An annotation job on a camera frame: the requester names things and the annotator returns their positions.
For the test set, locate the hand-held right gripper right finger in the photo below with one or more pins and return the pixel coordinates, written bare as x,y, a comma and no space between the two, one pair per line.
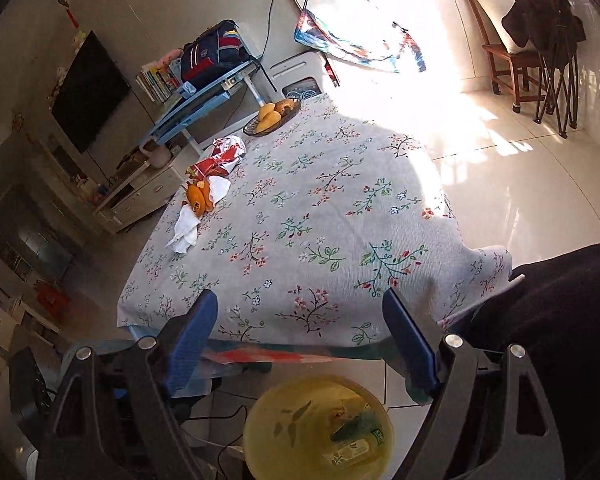
407,332

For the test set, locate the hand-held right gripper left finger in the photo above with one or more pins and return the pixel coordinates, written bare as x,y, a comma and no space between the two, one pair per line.
200,330

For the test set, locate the yellow plastic bucket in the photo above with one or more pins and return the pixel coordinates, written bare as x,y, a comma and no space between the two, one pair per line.
285,405

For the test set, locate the orange peel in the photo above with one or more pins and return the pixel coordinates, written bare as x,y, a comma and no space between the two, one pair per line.
206,191
195,206

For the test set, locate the red white snack bag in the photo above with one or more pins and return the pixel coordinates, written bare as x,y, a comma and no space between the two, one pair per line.
225,152

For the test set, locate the teal red undercloth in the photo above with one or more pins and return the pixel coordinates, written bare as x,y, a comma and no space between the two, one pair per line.
280,355

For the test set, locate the white crumpled tissue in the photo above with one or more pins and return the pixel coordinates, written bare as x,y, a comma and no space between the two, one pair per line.
220,187
184,230

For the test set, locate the green wrapper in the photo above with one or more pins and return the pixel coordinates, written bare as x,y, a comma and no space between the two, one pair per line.
360,425

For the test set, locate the person's dark clothing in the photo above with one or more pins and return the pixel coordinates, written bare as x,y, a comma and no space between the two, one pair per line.
555,310

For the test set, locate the white television cabinet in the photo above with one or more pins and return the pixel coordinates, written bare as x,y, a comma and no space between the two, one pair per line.
140,192

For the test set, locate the red box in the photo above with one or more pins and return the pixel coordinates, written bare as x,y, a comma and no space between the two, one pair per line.
52,300

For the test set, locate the grey floral tablecloth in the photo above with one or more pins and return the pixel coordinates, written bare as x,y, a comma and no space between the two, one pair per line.
305,200

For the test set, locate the pink ceramic jug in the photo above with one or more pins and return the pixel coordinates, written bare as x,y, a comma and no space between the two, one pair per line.
156,155

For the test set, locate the dark fruit bowl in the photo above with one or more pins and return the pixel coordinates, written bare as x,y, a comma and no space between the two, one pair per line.
260,130

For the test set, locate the yellow mango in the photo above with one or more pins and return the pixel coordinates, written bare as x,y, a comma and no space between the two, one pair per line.
266,109
270,120

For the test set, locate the blue desk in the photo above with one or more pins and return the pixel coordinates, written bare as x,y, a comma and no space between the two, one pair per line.
190,105

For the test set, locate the brown round fruit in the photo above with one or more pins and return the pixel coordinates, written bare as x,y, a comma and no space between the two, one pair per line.
286,106

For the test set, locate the stack of books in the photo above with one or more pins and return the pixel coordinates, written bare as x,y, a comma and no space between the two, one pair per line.
155,85

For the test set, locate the black television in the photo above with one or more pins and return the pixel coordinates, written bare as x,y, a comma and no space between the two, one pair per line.
87,90

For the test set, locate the pink plush toy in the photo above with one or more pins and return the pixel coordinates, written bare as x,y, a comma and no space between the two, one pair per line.
166,57

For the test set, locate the dark blue backpack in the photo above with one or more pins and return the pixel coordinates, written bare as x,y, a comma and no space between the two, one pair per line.
212,55

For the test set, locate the white air purifier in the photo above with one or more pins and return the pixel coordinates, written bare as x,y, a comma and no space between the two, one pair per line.
295,70

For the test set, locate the wooden chair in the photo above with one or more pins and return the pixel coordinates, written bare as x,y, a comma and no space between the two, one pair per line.
510,67

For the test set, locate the black folding stand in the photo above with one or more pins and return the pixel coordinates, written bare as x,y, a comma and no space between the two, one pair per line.
560,85

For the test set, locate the colourful printed cloth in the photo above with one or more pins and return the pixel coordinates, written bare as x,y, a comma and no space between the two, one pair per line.
350,45

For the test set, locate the white cushion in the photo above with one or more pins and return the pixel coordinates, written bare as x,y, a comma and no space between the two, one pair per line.
490,10

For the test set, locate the red hanging ornament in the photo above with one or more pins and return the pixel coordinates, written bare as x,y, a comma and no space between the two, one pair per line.
71,12

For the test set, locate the black clothing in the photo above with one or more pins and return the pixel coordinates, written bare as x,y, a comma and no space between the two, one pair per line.
545,15

